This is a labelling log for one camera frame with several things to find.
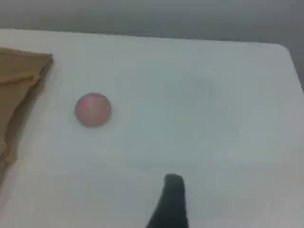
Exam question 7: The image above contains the brown jute tote bag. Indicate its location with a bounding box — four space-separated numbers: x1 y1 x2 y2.
0 47 54 189

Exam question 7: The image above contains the pink peach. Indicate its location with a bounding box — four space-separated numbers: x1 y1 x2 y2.
75 93 112 129

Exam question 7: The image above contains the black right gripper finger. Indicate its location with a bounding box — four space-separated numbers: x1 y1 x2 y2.
144 173 190 228

